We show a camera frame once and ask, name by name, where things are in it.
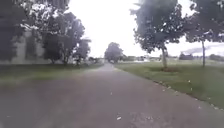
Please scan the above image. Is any round distant tree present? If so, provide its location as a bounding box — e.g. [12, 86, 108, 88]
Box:
[103, 41, 125, 64]

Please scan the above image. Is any small leafy tree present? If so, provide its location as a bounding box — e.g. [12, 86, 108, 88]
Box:
[73, 37, 92, 66]

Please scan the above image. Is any grey paved path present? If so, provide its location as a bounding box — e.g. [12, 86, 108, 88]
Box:
[0, 62, 224, 128]

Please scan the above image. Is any dark leafy tree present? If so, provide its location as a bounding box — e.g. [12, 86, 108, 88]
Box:
[0, 0, 28, 63]
[29, 0, 86, 66]

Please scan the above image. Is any tree with pale trunk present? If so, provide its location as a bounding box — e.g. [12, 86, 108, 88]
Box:
[129, 0, 188, 70]

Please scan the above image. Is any open grass field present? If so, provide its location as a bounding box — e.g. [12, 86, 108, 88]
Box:
[113, 59, 224, 111]

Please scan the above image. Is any pale building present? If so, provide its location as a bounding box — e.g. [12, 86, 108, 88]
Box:
[0, 29, 48, 65]

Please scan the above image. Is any tree with thin trunk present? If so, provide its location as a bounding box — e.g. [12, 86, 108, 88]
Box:
[184, 0, 224, 68]

